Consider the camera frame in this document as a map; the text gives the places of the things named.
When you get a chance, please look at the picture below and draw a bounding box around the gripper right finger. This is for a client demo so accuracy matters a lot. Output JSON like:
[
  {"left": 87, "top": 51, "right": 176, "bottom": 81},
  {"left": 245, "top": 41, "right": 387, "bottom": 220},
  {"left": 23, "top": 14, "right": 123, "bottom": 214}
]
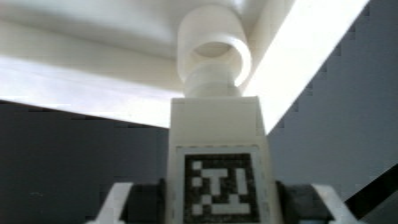
[{"left": 277, "top": 183, "right": 362, "bottom": 224}]

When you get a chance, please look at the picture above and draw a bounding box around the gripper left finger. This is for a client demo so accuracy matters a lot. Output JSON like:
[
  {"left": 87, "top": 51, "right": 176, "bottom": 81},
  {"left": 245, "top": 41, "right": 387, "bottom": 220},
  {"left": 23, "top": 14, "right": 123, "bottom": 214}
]
[{"left": 85, "top": 182, "right": 165, "bottom": 224}]

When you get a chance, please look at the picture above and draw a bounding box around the white leg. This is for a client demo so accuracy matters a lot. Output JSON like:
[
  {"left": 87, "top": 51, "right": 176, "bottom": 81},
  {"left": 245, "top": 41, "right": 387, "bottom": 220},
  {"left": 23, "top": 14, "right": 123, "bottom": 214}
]
[{"left": 165, "top": 65, "right": 281, "bottom": 224}]

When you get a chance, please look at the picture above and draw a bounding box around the white square tabletop part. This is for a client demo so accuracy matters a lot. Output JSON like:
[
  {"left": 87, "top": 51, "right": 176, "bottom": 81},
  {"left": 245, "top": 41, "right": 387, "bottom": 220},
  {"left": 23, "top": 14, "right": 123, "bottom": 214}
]
[{"left": 0, "top": 0, "right": 370, "bottom": 126}]

